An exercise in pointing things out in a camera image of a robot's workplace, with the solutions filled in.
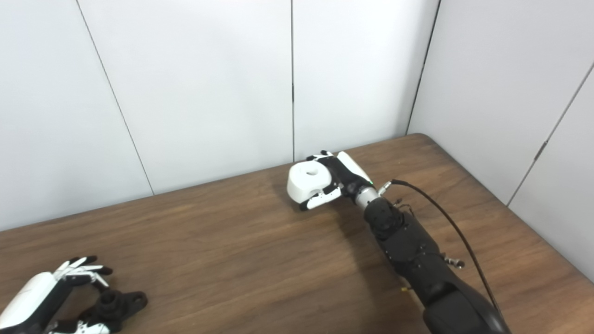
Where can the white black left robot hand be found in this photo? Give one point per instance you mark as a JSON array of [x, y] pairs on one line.
[[28, 297]]

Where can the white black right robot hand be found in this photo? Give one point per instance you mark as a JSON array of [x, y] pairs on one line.
[[348, 174]]

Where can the round white plastic piece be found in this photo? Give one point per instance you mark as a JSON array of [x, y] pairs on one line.
[[304, 183]]

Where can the black flanged holder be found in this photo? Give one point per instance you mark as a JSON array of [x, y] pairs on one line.
[[118, 304]]

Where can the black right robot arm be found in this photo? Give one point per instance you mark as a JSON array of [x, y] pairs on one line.
[[417, 260]]

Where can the black panel hinge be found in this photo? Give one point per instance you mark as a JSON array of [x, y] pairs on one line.
[[540, 150], [293, 93]]

